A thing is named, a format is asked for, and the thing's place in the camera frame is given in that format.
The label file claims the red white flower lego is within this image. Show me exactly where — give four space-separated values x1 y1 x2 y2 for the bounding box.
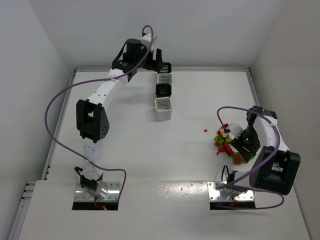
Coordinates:
217 123 229 139

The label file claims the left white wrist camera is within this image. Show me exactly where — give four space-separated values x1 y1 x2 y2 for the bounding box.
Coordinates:
140 33 158 50

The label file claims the far white slatted container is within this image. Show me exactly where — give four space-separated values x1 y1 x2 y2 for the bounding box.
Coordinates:
157 73 172 85

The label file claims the metal base plate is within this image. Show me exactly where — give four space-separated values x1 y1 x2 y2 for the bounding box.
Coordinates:
74 181 121 203
207 181 254 203

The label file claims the near white slatted container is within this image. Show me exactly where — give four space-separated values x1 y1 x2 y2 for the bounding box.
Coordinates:
154 96 172 121

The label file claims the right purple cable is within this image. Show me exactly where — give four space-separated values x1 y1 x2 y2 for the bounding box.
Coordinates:
216 106 286 210

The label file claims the long red lego brick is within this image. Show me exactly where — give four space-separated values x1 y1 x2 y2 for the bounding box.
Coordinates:
223 142 235 159

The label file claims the black slatted container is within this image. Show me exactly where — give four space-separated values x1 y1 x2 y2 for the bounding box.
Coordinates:
155 83 172 98
159 62 172 74

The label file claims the far black slatted container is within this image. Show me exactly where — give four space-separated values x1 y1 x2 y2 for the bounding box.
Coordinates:
159 62 172 74

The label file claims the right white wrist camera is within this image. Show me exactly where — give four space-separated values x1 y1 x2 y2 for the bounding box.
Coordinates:
226 123 244 139

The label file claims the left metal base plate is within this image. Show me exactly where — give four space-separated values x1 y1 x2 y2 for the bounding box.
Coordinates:
74 181 121 203

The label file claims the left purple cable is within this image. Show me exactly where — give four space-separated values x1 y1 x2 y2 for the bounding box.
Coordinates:
44 24 156 198

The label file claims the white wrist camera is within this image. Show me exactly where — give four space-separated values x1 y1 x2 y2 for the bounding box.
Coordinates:
140 33 158 50
226 123 244 139

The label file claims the purple cable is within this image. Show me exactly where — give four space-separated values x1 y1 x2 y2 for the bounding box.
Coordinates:
44 24 156 198
216 106 286 210

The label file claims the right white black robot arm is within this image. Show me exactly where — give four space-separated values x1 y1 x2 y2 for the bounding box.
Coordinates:
224 106 301 196

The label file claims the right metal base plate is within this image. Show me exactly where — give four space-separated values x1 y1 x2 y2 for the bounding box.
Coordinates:
207 181 254 203

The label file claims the near black slatted container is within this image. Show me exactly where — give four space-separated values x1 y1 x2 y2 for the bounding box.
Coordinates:
155 83 172 98

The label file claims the lime green printed lego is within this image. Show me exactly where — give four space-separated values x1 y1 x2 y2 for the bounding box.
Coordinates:
213 135 225 148

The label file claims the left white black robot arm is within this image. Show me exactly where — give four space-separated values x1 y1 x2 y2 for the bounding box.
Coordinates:
75 34 165 194

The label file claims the orange lego plate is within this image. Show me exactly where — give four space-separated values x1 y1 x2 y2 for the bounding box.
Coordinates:
232 152 247 166

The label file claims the white slatted container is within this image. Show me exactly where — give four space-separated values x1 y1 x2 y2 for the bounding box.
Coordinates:
157 73 172 85
154 96 172 121

